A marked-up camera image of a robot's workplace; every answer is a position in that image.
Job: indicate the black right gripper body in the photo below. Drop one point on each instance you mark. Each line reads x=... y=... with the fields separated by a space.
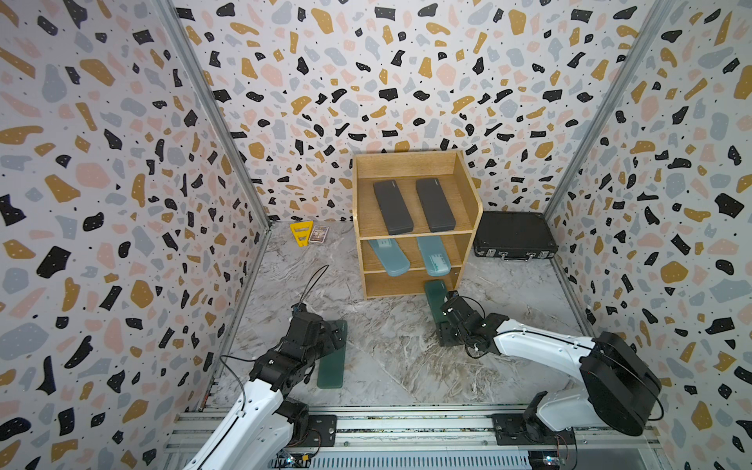
x=449 y=335

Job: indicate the dark green pencil case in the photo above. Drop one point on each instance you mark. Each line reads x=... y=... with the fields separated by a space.
x=332 y=367
x=436 y=294

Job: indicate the black briefcase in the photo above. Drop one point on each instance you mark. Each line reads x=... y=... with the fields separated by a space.
x=514 y=236

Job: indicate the yellow plastic triangular holder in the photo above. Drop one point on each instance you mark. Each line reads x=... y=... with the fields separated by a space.
x=301 y=232

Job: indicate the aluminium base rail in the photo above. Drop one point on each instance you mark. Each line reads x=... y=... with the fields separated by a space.
x=457 y=437

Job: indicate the dark grey pencil case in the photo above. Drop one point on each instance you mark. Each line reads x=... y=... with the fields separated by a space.
x=395 y=214
x=434 y=203

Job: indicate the corner aluminium post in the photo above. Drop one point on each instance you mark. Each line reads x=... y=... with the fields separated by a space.
x=165 y=10
x=655 y=18

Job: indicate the light teal pencil case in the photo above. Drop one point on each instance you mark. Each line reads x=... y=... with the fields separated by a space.
x=434 y=255
x=390 y=256

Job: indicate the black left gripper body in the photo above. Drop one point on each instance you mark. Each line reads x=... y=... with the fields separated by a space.
x=324 y=345

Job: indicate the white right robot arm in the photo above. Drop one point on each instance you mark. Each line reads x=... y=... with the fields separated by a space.
x=614 y=387

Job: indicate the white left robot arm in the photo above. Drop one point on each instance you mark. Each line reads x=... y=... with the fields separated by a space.
x=264 y=419

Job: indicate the right corner aluminium post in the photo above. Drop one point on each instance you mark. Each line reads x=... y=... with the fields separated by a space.
x=655 y=18

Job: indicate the left corner aluminium post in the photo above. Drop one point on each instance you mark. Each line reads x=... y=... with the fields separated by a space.
x=165 y=10

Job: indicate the wooden three-tier shelf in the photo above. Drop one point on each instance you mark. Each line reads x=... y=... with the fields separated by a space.
x=450 y=168

